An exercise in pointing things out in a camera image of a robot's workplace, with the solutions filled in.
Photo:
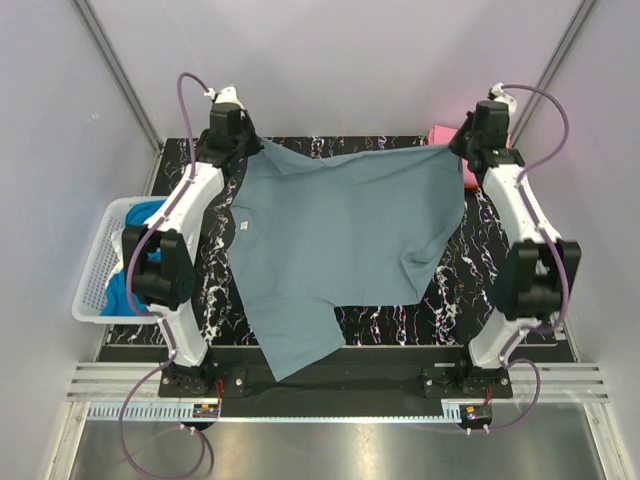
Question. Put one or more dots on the white slotted cable duct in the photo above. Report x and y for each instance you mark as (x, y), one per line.
(235, 411)

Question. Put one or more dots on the white plastic laundry basket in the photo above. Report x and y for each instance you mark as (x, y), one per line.
(90, 297)

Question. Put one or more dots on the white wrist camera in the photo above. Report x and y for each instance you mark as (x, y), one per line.
(497, 93)
(227, 94)

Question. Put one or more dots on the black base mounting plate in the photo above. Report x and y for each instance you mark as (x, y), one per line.
(357, 377)

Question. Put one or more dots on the left aluminium frame post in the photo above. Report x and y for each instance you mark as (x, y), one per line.
(108, 54)

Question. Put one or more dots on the right aluminium frame post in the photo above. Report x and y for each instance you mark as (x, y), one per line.
(563, 48)

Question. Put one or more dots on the aluminium frame post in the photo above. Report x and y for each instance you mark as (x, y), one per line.
(108, 54)
(563, 48)

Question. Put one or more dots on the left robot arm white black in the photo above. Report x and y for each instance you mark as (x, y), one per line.
(159, 255)

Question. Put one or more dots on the bright blue t shirt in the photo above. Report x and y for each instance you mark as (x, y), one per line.
(117, 303)

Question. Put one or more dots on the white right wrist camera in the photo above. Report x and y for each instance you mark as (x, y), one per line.
(497, 93)

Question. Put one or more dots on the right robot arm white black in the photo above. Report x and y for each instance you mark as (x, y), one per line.
(533, 286)

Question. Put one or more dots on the pink folded t shirt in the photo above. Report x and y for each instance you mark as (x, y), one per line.
(442, 136)

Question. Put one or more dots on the white cloth in basket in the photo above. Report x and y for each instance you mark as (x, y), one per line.
(117, 245)

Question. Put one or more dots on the grey-blue t shirt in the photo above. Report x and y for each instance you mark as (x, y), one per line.
(312, 235)

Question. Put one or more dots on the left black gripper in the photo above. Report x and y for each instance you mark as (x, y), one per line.
(245, 145)

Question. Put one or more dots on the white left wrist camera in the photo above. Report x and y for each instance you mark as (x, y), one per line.
(227, 94)

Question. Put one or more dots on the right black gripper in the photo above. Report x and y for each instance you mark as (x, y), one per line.
(463, 143)

